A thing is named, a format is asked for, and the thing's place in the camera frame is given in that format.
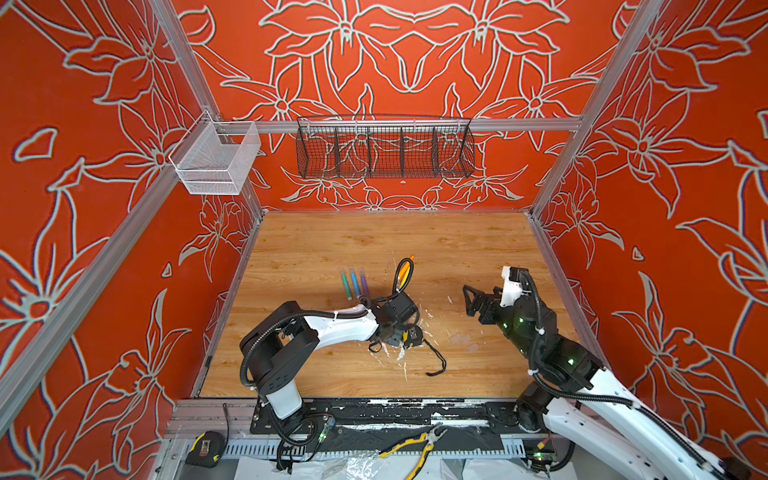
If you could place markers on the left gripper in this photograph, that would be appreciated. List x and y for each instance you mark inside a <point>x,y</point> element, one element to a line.
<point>396,339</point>

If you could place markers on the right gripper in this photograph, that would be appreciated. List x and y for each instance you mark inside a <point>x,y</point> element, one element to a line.
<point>493,304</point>

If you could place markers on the purple marker pen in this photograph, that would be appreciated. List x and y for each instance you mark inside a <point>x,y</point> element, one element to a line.
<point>363,283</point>

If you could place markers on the blue marker pen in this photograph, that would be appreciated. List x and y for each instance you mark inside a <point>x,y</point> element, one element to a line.
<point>355,283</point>

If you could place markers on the green marker pen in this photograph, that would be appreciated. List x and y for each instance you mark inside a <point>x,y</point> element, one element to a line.
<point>349,290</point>

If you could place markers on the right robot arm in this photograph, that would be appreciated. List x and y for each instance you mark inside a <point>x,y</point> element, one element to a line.
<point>574,395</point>

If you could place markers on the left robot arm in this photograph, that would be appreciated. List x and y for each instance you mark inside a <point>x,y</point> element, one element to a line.
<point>275,351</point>

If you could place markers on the orange highlighter pen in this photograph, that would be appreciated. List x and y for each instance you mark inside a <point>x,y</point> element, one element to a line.
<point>404,272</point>

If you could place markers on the black tape measure on table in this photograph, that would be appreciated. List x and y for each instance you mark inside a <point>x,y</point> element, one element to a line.
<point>420,345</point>

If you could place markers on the small circuit board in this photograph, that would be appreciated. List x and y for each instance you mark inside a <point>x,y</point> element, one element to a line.
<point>540,456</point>

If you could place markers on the black yellow tape measure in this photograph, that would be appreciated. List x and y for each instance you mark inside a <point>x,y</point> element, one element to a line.
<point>207,450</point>

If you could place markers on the white mesh basket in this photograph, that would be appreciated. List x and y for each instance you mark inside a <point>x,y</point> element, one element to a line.
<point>216,157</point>

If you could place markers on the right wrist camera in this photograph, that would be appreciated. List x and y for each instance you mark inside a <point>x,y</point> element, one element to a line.
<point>515,285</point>

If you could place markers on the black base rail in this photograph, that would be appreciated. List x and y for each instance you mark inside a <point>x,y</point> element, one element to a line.
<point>497,415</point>

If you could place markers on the black wire basket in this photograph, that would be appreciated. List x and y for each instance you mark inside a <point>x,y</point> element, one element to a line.
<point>357,147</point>

